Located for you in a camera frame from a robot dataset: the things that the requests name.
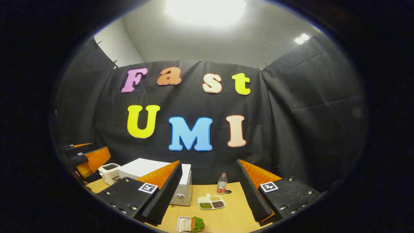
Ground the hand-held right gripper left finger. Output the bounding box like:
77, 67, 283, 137
96, 161, 183, 226

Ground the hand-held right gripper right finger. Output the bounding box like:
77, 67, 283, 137
235, 159, 322, 226

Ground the white microwave oven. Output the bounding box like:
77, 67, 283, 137
118, 158, 192, 206

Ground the lettuce sandwich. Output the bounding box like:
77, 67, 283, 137
180, 216, 205, 233

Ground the white toaster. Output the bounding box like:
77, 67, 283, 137
98, 163, 121, 185

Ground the clear bottle with red label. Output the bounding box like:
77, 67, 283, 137
217, 173, 228, 195

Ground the white rectangular tray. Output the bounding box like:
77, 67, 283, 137
176, 216, 207, 233

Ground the white divided dish of beans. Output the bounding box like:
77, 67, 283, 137
197, 193, 226, 210

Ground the black backdrop cloth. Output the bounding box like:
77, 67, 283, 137
53, 34, 369, 194

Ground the small ceiling light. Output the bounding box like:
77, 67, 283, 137
294, 33, 311, 45

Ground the large ceiling light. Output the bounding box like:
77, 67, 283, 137
165, 0, 248, 25

